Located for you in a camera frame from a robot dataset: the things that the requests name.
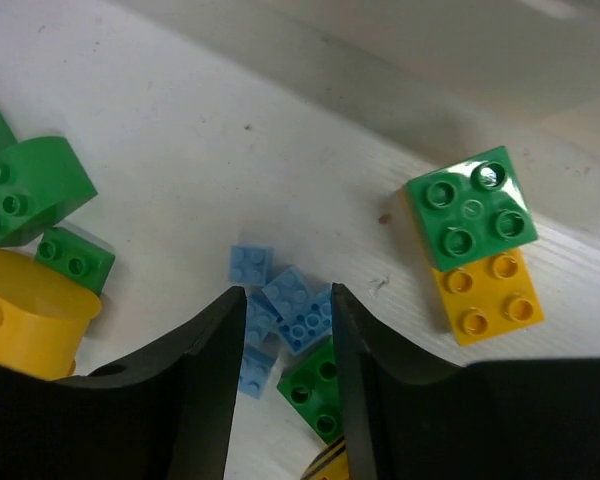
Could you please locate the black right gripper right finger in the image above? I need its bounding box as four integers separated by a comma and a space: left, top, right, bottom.
332, 284, 600, 479

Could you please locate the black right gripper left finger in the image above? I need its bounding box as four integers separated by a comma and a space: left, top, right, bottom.
0, 287, 246, 479

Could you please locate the yellow rounded lego brick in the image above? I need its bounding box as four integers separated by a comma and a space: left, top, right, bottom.
0, 249, 102, 380

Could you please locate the light blue lego plate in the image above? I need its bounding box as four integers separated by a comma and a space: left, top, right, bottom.
277, 287, 332, 356
262, 266, 316, 320
228, 245, 274, 287
245, 294, 281, 347
238, 346, 276, 399

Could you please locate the yellow rectangular lego brick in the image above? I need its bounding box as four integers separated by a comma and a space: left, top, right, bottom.
398, 189, 546, 347

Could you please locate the yellow black striped lego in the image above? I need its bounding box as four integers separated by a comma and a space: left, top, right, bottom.
300, 435, 350, 480

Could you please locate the small green lego brick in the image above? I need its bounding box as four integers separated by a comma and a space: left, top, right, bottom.
35, 227, 116, 295

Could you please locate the green square lego brick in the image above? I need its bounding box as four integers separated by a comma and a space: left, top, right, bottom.
403, 146, 538, 272

